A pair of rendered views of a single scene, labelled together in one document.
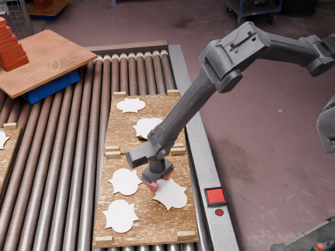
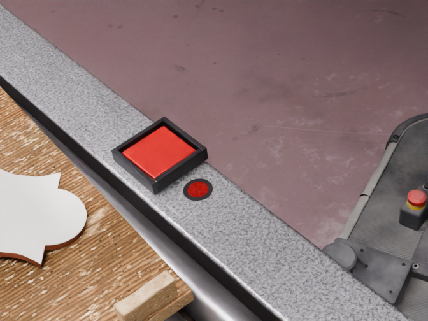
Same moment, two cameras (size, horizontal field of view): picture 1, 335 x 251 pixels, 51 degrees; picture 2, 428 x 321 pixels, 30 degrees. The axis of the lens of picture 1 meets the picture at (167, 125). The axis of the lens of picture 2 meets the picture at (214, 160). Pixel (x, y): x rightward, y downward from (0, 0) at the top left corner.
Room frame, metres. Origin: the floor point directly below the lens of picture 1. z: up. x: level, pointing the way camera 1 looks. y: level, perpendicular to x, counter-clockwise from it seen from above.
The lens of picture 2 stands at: (0.22, 0.10, 1.53)
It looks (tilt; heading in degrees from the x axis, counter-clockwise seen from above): 45 degrees down; 330
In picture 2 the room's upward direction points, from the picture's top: 9 degrees counter-clockwise
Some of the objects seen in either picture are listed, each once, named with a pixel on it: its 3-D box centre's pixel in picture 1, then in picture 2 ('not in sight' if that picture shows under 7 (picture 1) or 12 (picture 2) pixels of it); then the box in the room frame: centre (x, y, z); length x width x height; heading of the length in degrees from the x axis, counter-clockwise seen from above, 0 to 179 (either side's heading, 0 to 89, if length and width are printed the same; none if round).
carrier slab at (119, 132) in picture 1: (145, 122); not in sight; (1.24, 0.10, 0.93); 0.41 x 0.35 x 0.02; 0
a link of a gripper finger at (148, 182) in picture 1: (154, 181); not in sight; (0.81, 0.05, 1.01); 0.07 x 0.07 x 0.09; 52
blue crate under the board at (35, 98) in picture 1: (39, 73); not in sight; (1.63, 0.68, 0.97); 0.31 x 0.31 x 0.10; 44
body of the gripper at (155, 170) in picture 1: (156, 164); not in sight; (0.83, 0.04, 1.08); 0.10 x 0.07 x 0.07; 142
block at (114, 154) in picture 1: (112, 155); not in sight; (1.01, 0.23, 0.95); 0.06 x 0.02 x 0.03; 91
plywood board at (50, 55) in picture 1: (33, 59); not in sight; (1.69, 0.72, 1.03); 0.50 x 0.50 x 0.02; 44
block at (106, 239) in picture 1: (104, 240); not in sight; (0.62, 0.22, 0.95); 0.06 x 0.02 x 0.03; 91
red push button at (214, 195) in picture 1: (215, 196); (159, 155); (0.80, -0.17, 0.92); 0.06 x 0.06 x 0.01; 5
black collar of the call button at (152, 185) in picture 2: (215, 196); (159, 154); (0.80, -0.17, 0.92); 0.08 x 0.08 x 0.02; 5
